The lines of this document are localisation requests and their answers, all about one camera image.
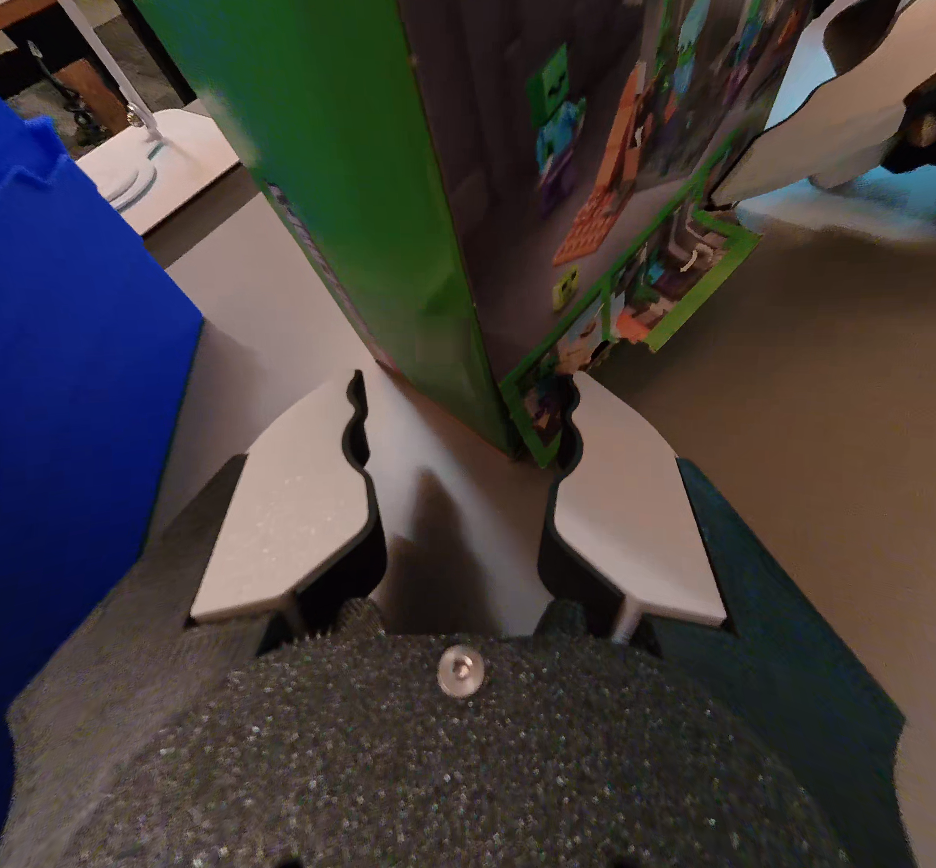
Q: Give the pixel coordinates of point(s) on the large blue plastic bin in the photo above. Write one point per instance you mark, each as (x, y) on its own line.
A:
(80, 371)

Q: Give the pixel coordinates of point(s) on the green toy set box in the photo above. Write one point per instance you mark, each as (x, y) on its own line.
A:
(329, 115)

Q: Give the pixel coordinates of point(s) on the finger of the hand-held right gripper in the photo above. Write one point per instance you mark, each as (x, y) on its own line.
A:
(863, 115)
(812, 34)

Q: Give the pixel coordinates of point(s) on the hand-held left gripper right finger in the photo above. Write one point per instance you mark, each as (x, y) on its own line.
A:
(629, 517)

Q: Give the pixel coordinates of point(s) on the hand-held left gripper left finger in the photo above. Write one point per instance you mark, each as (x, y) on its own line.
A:
(292, 517)

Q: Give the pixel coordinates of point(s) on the white desk lamp stand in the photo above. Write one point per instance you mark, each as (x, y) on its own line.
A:
(183, 159)

